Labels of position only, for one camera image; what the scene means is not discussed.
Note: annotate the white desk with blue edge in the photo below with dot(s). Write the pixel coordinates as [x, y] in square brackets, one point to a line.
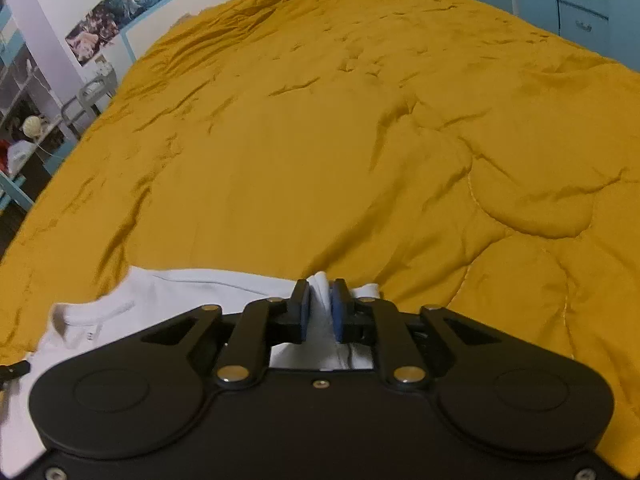
[35, 180]

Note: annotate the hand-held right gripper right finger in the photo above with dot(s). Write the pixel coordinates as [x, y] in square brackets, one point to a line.
[338, 315]

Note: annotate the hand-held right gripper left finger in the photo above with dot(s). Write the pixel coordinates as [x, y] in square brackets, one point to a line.
[303, 312]

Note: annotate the blue wardrobe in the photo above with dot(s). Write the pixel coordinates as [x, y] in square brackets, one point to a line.
[580, 10]

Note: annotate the yellow quilted bedspread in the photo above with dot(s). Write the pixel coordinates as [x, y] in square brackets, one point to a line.
[350, 135]

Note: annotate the white plastic bag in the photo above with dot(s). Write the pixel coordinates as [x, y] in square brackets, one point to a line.
[20, 155]

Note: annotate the red bag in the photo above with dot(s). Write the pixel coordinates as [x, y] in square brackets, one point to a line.
[3, 156]

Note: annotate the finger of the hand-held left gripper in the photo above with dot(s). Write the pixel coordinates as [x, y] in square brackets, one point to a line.
[12, 371]

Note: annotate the cream round plush toy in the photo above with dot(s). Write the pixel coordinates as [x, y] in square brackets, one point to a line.
[32, 126]

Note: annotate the white and blue headboard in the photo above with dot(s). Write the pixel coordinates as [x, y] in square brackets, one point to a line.
[150, 27]

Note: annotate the wall poster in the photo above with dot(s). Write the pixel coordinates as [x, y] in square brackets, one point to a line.
[107, 15]

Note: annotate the grey chair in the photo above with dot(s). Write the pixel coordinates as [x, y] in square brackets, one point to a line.
[87, 100]

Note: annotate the white printed sweatshirt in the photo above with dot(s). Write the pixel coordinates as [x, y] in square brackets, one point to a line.
[150, 294]

